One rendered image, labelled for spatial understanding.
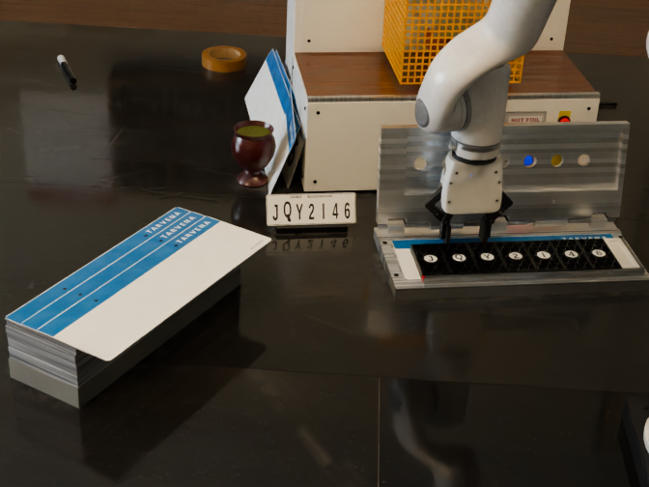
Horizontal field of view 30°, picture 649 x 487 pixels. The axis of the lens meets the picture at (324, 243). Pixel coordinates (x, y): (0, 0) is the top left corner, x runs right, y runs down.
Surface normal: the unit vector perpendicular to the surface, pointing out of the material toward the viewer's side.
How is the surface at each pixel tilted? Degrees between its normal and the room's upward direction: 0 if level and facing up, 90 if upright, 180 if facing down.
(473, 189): 90
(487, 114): 91
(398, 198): 81
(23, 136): 0
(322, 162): 90
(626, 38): 0
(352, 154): 90
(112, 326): 0
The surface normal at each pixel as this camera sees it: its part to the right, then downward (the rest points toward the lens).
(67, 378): -0.52, 0.41
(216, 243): 0.04, -0.86
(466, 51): -0.44, -0.32
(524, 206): 0.14, 0.36
